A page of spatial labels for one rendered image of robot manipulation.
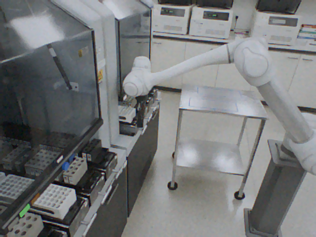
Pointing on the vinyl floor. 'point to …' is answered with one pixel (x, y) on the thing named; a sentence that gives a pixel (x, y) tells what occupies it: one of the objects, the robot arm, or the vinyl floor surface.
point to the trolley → (218, 94)
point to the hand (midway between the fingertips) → (141, 122)
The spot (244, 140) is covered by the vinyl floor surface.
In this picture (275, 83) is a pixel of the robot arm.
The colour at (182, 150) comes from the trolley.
